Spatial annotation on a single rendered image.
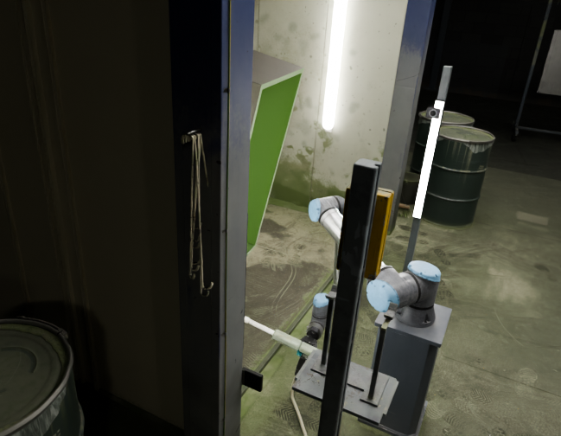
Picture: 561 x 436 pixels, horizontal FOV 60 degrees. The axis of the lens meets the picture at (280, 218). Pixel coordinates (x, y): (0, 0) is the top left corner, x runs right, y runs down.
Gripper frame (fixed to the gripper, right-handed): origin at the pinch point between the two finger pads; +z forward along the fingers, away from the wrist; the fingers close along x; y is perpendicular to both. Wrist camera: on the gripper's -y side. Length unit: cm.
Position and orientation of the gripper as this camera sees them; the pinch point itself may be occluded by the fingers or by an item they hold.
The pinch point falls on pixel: (303, 354)
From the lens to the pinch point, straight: 260.2
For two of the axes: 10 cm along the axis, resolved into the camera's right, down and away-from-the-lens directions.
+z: -3.4, 3.9, -8.6
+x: -9.0, -4.0, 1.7
